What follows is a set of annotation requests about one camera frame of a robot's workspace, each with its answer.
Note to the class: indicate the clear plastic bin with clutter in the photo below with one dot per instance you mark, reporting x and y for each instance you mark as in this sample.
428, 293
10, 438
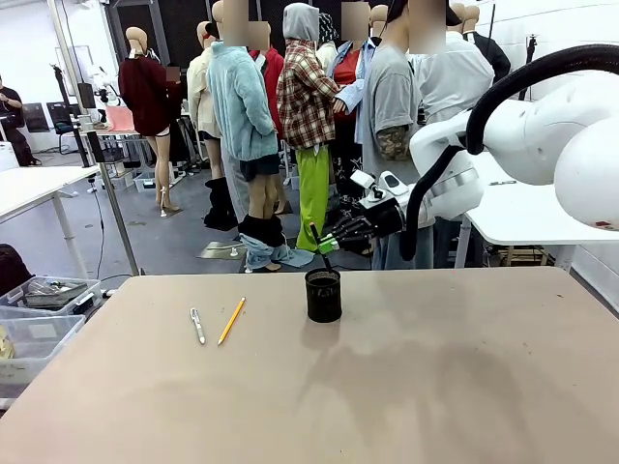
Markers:
48, 297

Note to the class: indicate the white pen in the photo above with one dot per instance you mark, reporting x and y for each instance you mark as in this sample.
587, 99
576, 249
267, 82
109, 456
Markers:
197, 327

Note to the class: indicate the mannequin in maroon sweater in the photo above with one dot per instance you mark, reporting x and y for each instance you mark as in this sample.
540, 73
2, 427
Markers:
145, 96

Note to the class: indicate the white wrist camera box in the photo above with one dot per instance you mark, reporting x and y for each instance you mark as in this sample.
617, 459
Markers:
387, 183

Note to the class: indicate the metal mannequin base plate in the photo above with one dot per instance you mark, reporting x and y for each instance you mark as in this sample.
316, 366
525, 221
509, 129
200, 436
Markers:
222, 250

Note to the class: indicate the grey metal pole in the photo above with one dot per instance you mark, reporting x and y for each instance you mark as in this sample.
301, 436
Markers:
116, 212

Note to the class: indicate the black camera tripod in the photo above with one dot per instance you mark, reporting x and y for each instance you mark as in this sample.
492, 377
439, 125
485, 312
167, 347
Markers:
532, 58

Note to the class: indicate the mannequin in patterned black trousers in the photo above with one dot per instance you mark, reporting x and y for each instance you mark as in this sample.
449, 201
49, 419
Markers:
345, 169

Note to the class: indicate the black green-tipped right gripper finger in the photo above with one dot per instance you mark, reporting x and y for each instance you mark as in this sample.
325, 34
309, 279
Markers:
349, 223
329, 243

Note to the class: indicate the mannequin in plaid hooded shirt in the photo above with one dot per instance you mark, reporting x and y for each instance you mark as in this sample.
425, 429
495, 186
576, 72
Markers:
307, 101

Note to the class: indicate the white table with thin legs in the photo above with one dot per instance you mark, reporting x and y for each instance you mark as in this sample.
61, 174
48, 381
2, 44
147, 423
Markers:
34, 186

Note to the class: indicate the black mesh pen holder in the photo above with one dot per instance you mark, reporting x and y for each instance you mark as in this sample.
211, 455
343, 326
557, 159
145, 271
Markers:
324, 299

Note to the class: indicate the camouflage-sleeved person forearm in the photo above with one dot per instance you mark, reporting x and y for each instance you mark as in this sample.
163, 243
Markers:
394, 142

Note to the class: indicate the person in grey t-shirt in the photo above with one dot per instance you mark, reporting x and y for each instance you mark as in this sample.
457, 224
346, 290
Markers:
389, 92

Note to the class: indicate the mannequin in black suit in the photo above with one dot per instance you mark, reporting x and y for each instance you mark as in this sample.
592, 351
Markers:
495, 55

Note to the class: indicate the figure in blue shirt red top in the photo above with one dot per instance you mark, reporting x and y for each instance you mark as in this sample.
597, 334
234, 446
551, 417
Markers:
350, 82

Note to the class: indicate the mannequin in cream jacket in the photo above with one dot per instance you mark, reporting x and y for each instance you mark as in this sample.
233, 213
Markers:
200, 96

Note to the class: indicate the mannequin in teal fleece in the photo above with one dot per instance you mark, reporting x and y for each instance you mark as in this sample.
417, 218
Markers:
239, 101

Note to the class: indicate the black office chair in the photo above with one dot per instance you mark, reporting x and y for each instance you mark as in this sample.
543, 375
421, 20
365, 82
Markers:
63, 121

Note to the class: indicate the mannequin in red jacket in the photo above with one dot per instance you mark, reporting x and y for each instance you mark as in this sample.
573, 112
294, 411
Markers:
273, 72

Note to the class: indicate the yellow pencil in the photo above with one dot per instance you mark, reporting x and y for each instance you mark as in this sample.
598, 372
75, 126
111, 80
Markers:
231, 321

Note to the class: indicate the person in light grey shirt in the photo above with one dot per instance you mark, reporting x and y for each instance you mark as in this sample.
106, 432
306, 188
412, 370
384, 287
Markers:
454, 72

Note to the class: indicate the white table with rounded corner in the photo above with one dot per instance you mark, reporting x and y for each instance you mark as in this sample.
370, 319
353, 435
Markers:
522, 217

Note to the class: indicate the clear plastic bin with lid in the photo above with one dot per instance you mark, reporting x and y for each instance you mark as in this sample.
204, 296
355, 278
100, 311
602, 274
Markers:
38, 343

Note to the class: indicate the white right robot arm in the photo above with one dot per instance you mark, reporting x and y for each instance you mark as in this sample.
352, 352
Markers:
532, 135

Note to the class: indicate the black pen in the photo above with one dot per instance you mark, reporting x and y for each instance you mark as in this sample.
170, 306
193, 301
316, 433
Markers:
316, 237

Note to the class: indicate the seated person in black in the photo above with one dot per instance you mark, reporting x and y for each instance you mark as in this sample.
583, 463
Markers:
12, 121

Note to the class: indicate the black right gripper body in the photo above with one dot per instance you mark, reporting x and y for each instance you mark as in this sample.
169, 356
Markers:
384, 217

